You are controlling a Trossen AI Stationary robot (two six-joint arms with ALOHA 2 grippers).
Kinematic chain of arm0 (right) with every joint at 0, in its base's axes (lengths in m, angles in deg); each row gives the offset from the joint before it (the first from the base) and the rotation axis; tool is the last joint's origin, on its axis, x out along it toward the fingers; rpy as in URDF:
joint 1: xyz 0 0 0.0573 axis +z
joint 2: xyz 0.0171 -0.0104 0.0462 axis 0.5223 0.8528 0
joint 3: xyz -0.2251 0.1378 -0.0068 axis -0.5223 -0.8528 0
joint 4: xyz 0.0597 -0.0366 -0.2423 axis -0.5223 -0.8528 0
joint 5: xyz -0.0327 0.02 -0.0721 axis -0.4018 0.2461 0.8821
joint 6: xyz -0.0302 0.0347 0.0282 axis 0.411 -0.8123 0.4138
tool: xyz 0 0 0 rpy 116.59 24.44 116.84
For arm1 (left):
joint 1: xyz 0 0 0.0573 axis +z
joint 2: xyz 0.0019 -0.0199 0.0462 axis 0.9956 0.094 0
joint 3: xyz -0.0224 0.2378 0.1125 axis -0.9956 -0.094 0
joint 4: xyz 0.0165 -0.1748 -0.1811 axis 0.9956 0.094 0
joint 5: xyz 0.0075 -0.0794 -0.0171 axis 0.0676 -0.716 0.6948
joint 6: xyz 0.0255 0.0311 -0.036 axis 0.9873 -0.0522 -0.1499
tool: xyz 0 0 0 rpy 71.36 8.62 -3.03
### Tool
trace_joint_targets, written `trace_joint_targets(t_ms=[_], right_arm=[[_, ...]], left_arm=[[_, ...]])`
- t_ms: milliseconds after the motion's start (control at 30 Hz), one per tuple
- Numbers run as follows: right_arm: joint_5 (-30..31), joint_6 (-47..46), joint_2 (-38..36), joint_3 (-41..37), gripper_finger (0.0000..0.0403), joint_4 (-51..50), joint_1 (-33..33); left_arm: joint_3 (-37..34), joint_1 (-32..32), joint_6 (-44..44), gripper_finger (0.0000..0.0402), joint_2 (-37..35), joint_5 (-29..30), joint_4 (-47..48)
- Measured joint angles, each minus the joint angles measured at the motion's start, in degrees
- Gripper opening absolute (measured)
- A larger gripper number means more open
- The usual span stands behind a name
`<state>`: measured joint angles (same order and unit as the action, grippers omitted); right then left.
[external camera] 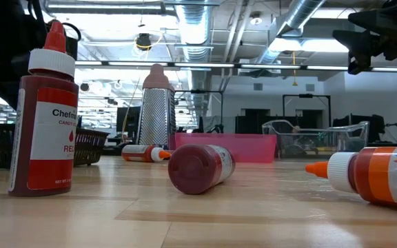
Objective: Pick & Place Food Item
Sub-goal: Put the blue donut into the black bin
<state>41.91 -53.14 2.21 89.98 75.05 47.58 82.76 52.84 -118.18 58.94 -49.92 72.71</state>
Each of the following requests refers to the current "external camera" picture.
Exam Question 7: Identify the black background monitor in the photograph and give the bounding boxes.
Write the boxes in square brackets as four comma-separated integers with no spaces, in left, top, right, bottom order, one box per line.
[116,105,141,138]

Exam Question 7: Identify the red Chefmaster colour bottle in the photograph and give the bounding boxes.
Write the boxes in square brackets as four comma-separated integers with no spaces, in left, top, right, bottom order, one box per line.
[8,21,80,198]

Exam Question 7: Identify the pink-handled metal box grater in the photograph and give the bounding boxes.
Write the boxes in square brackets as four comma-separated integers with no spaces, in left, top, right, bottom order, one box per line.
[136,63,178,148]

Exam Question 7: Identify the long ceiling light strip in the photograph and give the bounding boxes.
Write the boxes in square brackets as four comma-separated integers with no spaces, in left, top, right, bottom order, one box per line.
[74,60,397,73]

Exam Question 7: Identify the grey ceiling pipe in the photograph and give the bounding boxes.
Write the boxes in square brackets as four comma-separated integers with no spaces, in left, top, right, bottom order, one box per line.
[43,0,178,16]

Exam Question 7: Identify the clear plastic bin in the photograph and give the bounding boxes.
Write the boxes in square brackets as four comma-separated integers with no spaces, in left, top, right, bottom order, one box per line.
[262,119,371,159]

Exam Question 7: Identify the orange Chefmaster colour bottle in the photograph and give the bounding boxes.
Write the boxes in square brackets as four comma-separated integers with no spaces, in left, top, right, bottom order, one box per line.
[121,144,172,163]
[305,146,397,211]

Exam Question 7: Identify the dark background desk equipment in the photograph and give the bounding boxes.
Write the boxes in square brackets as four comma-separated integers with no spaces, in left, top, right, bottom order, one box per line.
[332,114,386,144]

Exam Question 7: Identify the dark red colour bottle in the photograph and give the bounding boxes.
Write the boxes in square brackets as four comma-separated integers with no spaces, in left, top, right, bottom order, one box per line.
[167,143,236,196]

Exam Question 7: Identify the pink plastic bin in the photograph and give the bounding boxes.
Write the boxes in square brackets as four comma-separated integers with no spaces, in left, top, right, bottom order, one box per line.
[169,132,278,164]

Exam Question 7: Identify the yellow hanging cord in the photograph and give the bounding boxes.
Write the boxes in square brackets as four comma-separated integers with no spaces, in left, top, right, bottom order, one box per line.
[291,51,298,87]

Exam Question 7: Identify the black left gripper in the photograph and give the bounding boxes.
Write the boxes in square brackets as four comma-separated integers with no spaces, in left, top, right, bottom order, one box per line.
[0,41,44,111]

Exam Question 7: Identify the black background workstation frame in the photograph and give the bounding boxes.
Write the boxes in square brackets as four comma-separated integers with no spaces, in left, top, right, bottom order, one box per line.
[282,93,332,129]

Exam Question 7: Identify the black plastic mesh basket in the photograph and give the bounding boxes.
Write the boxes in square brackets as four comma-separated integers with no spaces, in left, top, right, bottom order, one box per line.
[0,122,110,170]

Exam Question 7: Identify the silver spiral ceiling duct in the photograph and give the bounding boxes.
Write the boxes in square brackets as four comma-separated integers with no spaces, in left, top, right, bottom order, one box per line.
[256,0,327,65]
[176,0,215,63]

